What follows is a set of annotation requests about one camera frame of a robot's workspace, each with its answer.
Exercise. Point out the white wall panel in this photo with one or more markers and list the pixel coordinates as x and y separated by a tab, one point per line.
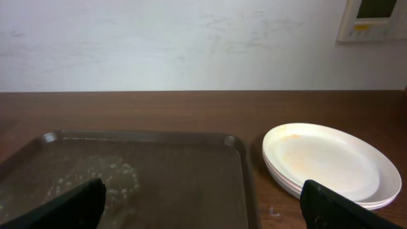
373	20

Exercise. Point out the pink white plate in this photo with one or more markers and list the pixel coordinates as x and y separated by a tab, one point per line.
398	184

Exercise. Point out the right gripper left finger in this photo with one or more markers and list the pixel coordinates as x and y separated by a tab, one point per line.
81	207

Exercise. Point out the cream white plate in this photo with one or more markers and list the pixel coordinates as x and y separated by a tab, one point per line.
337	160

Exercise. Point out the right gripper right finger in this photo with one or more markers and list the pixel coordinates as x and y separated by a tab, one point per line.
323	208

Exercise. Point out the brown serving tray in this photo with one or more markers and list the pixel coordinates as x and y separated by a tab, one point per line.
152	179

